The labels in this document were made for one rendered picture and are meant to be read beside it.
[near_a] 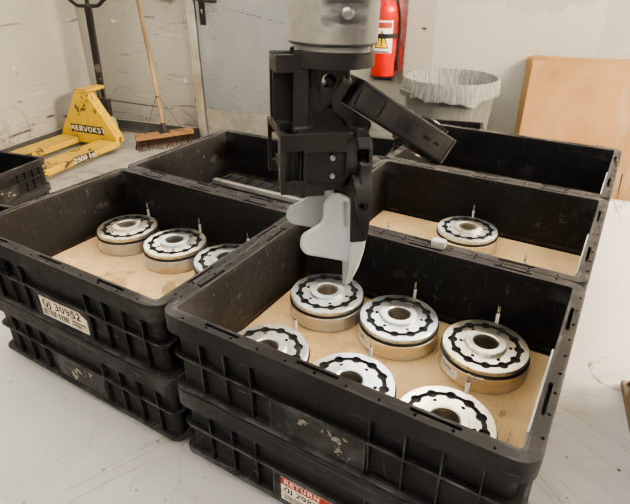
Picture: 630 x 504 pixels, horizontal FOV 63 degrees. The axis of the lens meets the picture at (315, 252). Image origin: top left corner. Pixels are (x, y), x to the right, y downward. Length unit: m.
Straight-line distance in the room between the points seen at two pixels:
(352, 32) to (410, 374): 0.40
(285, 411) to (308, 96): 0.31
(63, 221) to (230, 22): 3.23
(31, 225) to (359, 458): 0.64
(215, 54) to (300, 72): 3.74
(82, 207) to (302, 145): 0.62
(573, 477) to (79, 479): 0.62
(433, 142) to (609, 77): 3.02
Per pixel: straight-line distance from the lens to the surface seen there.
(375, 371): 0.60
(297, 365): 0.50
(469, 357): 0.64
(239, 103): 4.15
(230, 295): 0.67
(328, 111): 0.45
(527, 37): 3.58
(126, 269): 0.89
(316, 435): 0.55
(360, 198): 0.45
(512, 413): 0.63
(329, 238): 0.47
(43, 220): 0.95
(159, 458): 0.75
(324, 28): 0.42
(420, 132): 0.48
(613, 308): 1.12
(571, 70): 3.46
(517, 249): 0.96
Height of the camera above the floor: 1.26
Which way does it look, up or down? 29 degrees down
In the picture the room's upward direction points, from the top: straight up
